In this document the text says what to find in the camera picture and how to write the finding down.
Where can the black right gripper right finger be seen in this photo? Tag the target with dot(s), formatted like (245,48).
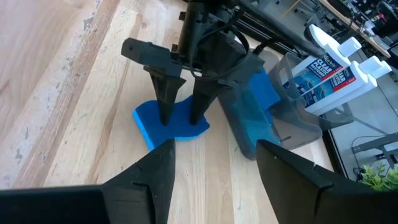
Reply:
(326,205)

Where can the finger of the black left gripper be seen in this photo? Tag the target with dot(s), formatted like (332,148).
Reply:
(168,93)
(203,96)

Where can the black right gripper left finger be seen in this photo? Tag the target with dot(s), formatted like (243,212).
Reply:
(93,205)

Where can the blue wavy sponge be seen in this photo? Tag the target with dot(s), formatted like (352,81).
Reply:
(264,90)
(180,133)

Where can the blue rectangular sponge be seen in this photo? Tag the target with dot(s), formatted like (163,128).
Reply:
(255,124)

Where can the green plant in white pot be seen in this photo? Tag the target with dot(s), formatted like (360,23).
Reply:
(381,179)

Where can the grey metal desk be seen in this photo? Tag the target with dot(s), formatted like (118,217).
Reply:
(373,141)

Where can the white trash can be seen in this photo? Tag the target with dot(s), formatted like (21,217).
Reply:
(325,35)

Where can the wooden top desk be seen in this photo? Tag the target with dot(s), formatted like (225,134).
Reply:
(354,27)

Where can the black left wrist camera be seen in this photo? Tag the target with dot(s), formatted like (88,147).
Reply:
(231,49)

